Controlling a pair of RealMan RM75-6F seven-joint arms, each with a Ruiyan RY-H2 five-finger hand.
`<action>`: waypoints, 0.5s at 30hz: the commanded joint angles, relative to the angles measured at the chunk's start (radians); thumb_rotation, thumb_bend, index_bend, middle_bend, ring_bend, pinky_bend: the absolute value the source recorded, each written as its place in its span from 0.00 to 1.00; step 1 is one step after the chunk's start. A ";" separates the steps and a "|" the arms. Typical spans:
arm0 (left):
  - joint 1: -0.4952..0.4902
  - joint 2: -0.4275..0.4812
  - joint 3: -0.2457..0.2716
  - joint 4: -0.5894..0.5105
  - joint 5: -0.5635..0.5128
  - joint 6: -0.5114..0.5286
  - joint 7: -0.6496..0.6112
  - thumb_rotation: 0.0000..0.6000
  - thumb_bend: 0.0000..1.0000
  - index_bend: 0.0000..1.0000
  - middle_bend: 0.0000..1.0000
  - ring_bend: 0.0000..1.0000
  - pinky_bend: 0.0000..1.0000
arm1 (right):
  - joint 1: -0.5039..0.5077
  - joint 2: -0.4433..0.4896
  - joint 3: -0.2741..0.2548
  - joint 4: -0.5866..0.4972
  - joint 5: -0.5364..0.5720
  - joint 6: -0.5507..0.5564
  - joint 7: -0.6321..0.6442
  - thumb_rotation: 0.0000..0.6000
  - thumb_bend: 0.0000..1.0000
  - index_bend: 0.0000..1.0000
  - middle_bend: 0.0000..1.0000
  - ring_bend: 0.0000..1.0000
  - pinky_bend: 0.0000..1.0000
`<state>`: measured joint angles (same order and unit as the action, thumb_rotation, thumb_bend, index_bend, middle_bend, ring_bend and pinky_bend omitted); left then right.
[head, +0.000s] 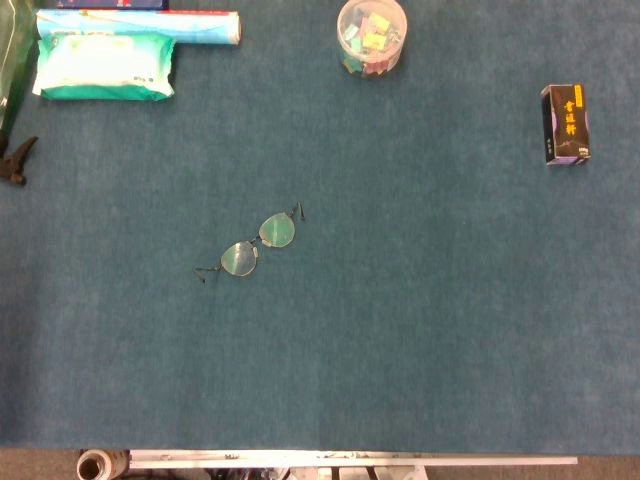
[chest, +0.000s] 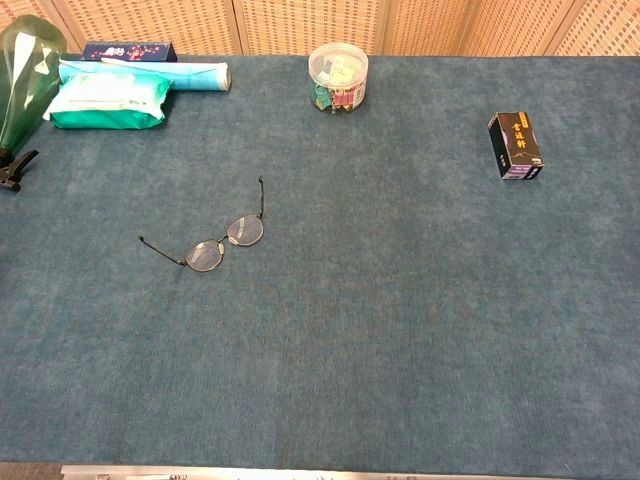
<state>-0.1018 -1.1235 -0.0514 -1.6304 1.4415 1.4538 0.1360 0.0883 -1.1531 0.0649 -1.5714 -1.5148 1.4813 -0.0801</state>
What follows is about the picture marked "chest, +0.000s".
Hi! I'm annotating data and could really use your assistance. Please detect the thin-framed eyeglasses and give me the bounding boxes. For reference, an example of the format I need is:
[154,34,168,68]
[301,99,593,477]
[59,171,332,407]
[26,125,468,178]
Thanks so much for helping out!
[137,175,265,273]

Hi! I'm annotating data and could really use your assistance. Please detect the clear jar of binder clips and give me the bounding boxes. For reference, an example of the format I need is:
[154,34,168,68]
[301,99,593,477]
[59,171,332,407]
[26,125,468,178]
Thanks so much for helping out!
[307,42,370,114]

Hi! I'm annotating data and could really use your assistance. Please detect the light blue wrap roll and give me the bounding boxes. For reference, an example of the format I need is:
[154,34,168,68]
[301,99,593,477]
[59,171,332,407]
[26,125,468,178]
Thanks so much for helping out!
[58,59,233,93]

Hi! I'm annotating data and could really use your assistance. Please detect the woven wicker folding screen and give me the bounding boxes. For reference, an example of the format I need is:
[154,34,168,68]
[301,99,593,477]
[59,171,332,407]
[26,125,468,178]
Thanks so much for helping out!
[0,0,640,57]

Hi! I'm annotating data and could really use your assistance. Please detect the black box with orange characters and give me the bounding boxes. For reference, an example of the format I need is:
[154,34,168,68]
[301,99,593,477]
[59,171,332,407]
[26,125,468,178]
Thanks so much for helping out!
[487,110,544,181]

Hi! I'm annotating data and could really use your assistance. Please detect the green white wet wipes pack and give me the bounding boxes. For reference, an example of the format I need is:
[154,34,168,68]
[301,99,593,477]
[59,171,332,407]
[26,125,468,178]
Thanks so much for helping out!
[43,73,173,131]

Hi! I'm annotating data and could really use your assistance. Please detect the dark blue printed box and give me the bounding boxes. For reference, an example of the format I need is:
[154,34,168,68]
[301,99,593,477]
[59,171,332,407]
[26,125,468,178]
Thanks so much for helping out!
[80,41,178,63]

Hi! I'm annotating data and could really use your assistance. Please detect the green plastic spray bottle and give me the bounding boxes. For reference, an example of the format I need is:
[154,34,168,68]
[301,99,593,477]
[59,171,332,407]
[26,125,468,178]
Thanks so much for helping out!
[0,14,68,193]

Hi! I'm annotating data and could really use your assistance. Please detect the silver metal table rail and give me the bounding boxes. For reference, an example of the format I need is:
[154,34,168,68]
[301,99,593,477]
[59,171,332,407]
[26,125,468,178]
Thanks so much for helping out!
[59,464,576,480]

